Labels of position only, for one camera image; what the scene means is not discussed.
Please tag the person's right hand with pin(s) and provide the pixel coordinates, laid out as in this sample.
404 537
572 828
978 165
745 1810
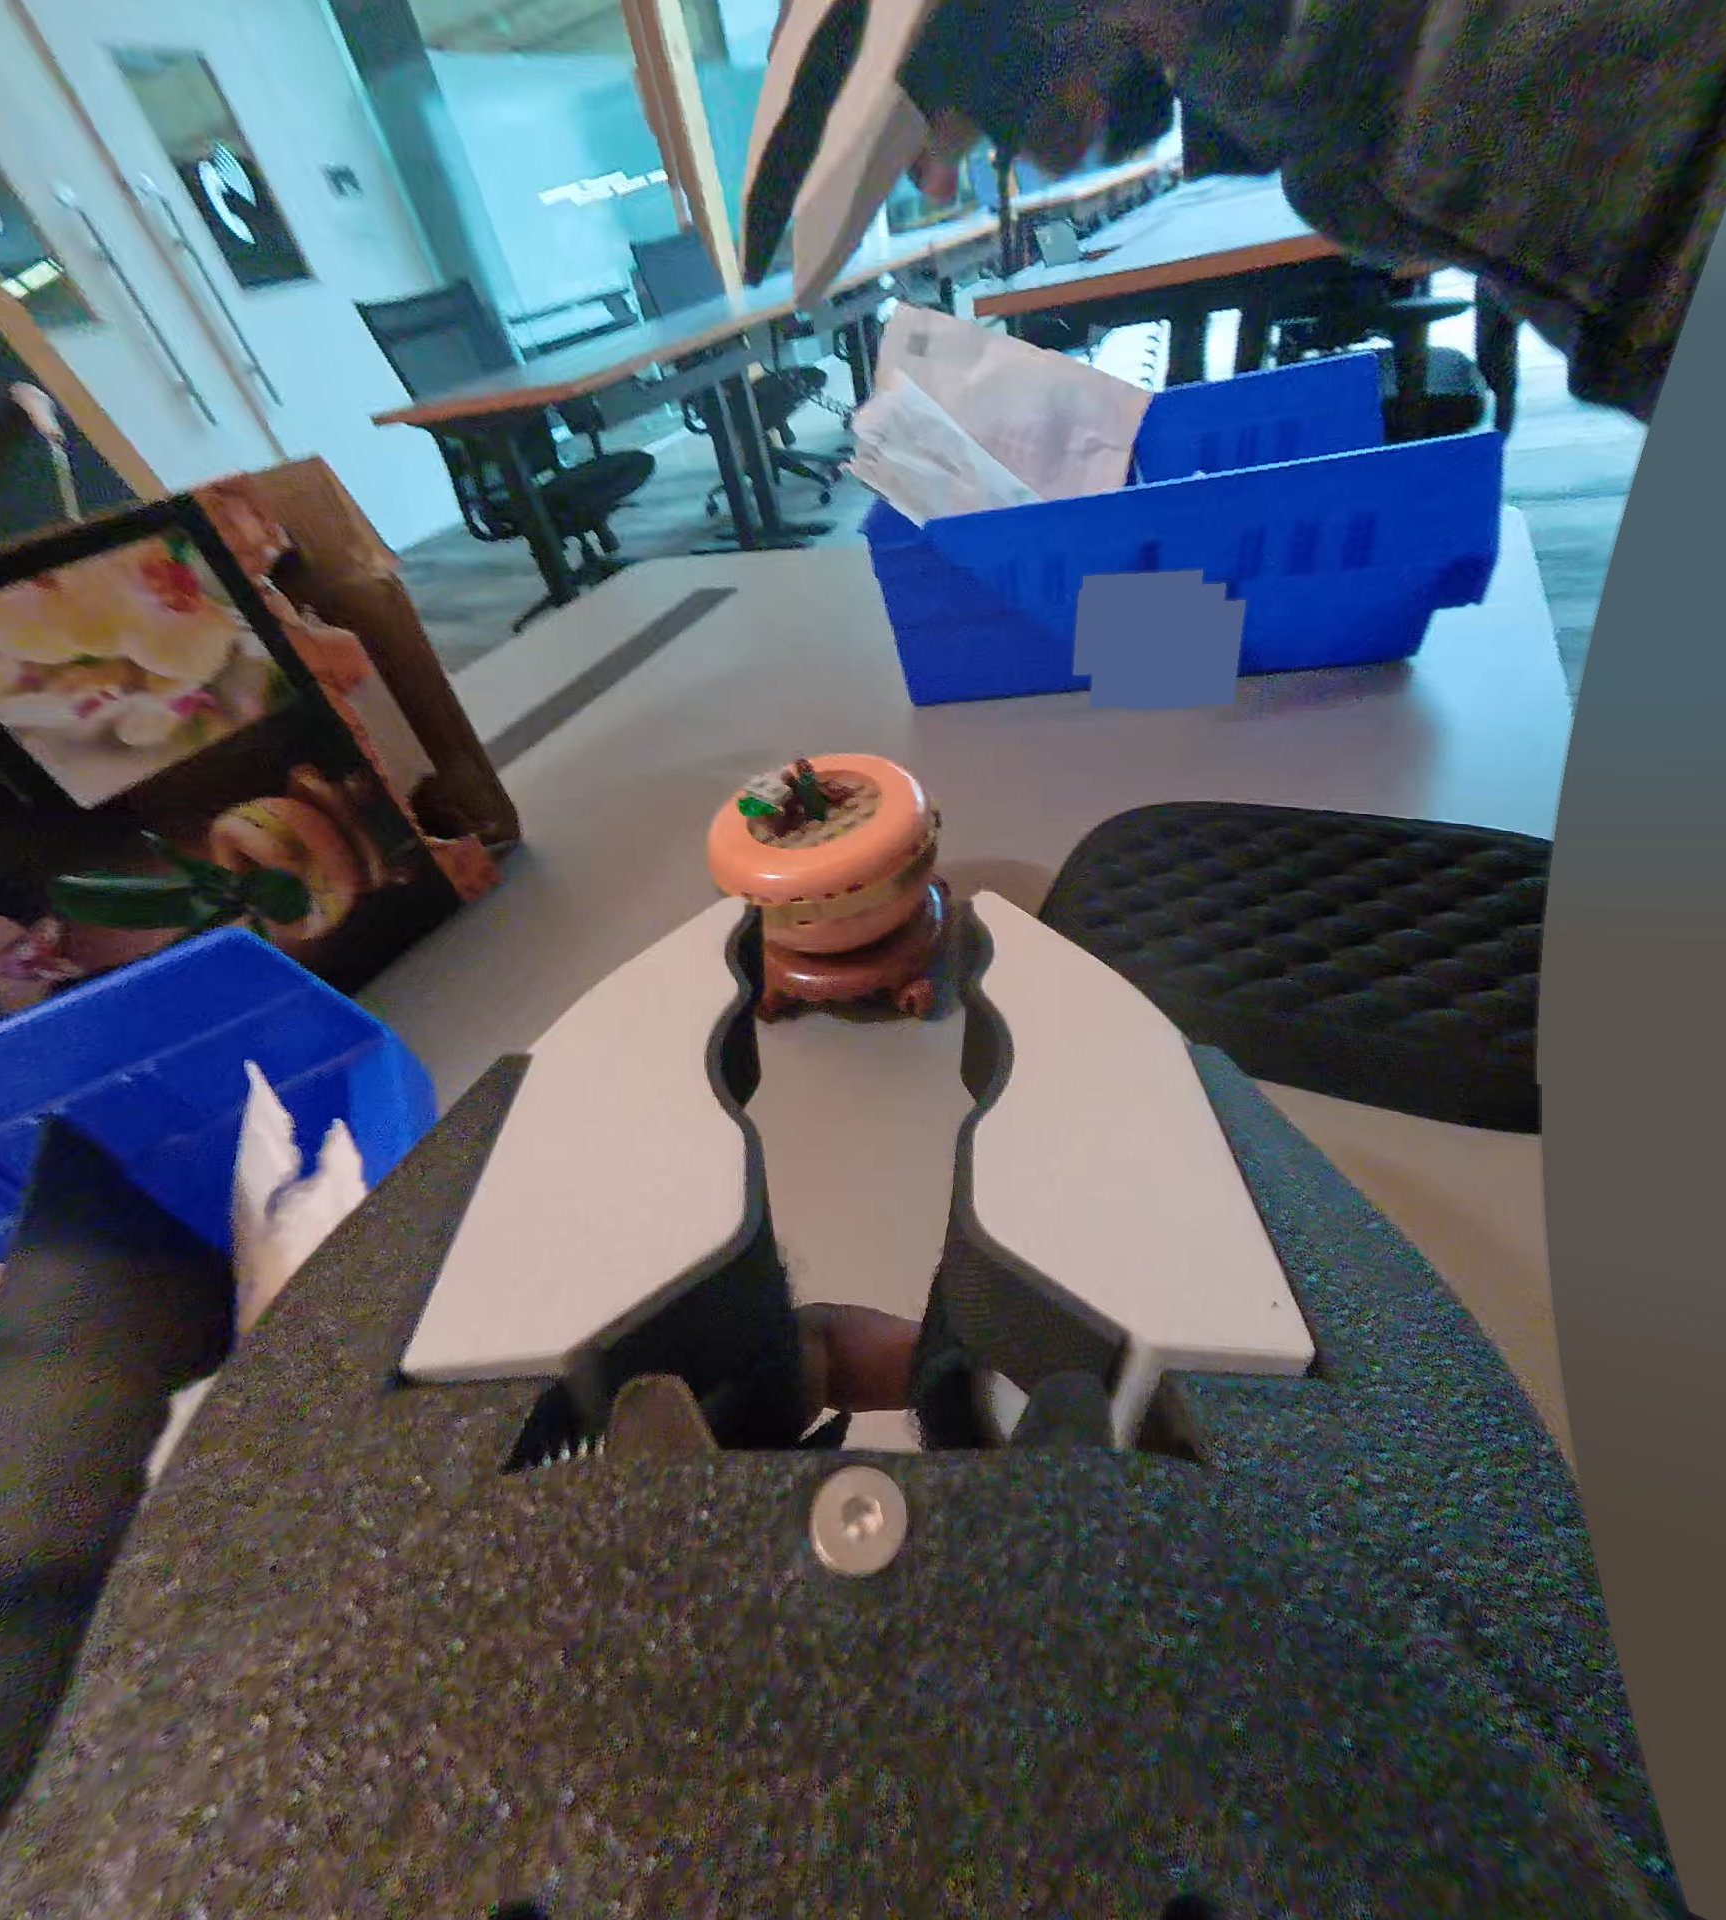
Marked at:
1058 148

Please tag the wooden edged office table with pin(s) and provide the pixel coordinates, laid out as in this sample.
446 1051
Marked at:
1208 248
578 376

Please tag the terracotta lego flower pot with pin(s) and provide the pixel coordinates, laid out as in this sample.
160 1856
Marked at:
820 863

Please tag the flat white paper bag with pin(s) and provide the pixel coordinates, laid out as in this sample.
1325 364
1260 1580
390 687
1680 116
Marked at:
1044 405

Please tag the small torn white paper bag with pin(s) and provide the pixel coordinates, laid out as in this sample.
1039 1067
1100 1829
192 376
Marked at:
286 1213

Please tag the blue plastic bin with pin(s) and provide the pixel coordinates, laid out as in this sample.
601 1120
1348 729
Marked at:
983 629
129 1035

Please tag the crumpled white paper bag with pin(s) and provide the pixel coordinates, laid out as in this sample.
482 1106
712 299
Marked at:
938 464

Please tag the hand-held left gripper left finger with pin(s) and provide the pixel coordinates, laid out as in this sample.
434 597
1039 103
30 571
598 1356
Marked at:
592 1184

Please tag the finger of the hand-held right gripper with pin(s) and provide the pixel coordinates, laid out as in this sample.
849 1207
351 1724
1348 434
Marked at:
871 136
786 148

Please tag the wooden post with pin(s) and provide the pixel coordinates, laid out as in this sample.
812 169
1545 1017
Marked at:
684 119

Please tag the person's left hand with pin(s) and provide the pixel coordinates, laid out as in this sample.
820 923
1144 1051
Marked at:
862 1357

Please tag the orchid lego set box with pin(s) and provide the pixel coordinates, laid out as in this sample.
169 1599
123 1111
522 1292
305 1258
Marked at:
129 675

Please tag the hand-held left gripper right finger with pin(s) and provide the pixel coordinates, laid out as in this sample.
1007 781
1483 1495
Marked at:
1149 1184

